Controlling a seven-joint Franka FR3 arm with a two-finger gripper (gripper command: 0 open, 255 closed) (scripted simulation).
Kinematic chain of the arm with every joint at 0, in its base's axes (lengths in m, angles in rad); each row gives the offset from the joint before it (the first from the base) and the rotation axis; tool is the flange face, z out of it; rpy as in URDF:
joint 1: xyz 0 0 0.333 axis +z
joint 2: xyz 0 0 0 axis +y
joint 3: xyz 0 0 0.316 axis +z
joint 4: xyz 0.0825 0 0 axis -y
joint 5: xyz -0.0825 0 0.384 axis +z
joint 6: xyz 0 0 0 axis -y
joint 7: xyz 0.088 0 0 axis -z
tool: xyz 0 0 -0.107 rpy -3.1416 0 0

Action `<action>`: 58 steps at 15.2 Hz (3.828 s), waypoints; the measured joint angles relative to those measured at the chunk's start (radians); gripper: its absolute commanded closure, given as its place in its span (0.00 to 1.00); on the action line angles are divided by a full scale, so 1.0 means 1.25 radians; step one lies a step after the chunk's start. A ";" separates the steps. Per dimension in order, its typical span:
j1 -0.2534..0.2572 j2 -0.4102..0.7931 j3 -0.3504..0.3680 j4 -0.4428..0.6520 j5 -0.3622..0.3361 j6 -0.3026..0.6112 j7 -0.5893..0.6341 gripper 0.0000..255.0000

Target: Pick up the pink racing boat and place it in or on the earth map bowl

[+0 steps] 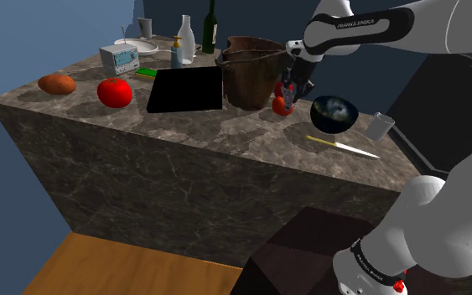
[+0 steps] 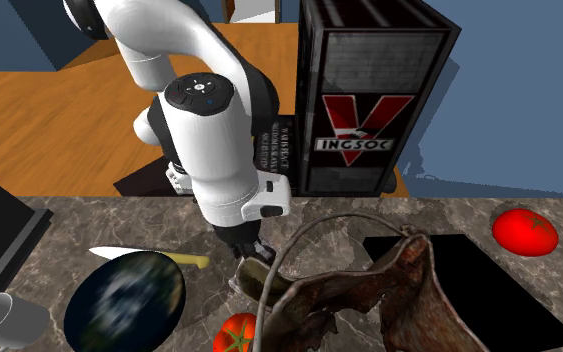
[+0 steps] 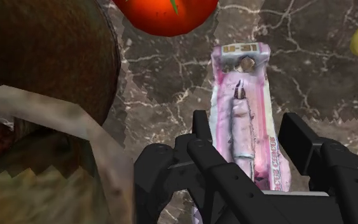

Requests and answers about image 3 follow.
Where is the pink pen package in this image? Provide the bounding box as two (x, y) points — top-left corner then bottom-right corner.
(191, 42), (292, 224)

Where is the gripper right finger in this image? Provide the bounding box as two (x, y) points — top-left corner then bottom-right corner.
(278, 112), (358, 224)

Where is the brown rusty bowl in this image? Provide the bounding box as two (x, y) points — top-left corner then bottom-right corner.
(0, 0), (135, 224)

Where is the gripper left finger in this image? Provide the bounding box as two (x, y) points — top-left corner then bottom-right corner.
(134, 109), (291, 224)

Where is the red tomato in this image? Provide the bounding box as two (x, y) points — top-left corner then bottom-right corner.
(113, 0), (220, 38)

